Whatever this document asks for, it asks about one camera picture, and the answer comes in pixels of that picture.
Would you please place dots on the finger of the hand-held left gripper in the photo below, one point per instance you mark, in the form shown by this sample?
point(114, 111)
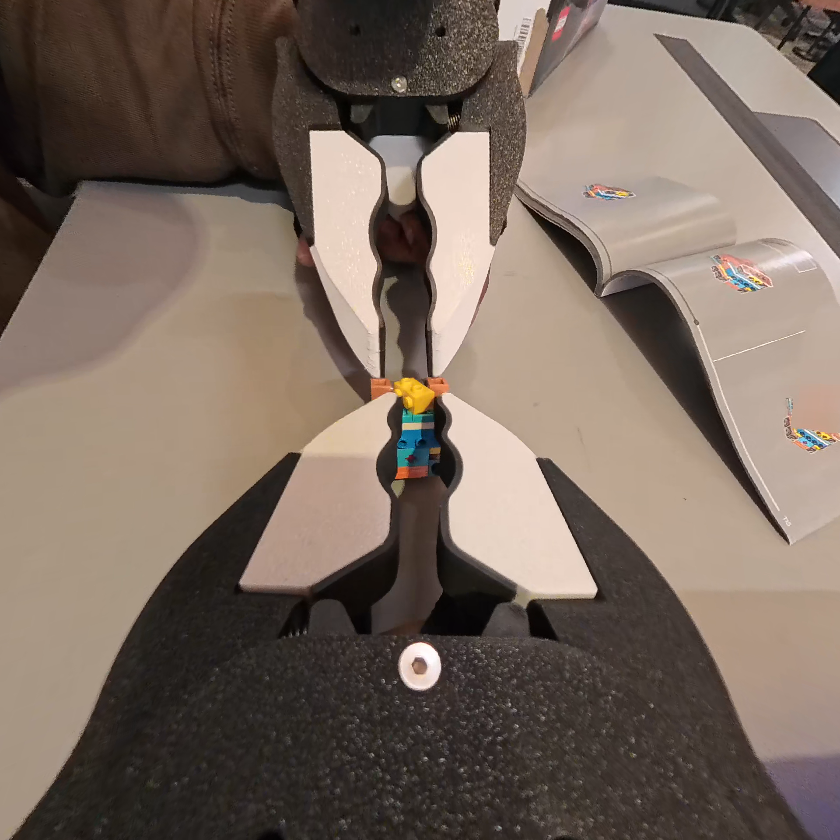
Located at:
point(341, 216)
point(463, 216)

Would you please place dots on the grey instruction booklet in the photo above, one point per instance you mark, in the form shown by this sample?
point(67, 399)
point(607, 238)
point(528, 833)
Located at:
point(754, 394)

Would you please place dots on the yellow toy brick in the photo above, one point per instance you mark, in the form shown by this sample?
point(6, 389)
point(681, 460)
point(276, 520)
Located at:
point(413, 394)

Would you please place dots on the person's brown jacket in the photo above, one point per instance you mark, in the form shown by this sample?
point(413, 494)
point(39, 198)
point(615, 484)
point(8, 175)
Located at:
point(19, 249)

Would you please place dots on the person's left hand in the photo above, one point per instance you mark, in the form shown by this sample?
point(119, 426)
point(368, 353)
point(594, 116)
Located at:
point(403, 239)

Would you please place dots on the person's left forearm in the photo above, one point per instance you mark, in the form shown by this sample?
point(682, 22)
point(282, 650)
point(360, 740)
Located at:
point(131, 85)

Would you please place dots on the cardboard toy set box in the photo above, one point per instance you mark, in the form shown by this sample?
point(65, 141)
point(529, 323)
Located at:
point(571, 26)

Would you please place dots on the grey desk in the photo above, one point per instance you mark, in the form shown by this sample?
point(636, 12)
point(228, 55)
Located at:
point(164, 394)

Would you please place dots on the brown teal toy brick model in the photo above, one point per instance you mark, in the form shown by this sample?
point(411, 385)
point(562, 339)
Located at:
point(413, 439)

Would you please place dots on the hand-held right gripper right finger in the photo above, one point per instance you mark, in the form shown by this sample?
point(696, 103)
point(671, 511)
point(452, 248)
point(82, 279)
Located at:
point(518, 518)

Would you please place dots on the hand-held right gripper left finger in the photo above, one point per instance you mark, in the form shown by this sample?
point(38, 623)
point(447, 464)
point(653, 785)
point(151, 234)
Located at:
point(328, 518)

